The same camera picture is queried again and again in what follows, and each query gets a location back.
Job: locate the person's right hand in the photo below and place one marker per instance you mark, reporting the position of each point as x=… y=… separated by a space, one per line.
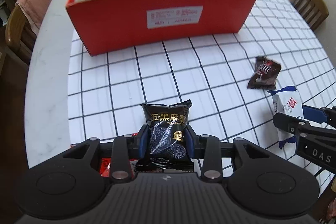
x=320 y=208

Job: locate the checkered white tablecloth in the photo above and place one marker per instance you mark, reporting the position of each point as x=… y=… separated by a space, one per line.
x=105 y=92

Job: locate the wooden chair with towel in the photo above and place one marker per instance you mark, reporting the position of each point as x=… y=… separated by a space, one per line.
x=18 y=35

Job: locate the pink towel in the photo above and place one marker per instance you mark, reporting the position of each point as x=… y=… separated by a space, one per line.
x=34 y=11

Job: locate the red cardboard box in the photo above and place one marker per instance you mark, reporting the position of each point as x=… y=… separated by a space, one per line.
x=110 y=25

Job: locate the black sesame snack packet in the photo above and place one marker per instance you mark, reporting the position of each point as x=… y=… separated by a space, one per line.
x=167 y=148

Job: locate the dark brown chocolate packet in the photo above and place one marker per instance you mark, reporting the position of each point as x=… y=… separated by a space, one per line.
x=265 y=74

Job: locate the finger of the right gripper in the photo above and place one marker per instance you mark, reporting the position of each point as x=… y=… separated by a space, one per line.
x=290 y=124
x=314 y=114

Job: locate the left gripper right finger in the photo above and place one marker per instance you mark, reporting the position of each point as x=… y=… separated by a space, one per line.
x=208 y=148

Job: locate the large red snack bag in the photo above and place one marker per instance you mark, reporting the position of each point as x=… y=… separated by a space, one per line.
x=103 y=156

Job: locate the wooden chair right side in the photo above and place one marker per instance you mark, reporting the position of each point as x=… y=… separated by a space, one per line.
x=314 y=12

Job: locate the white blue snack packet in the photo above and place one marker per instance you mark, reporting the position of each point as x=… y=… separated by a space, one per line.
x=287 y=101

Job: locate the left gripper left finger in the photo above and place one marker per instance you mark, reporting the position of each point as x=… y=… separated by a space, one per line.
x=124 y=148

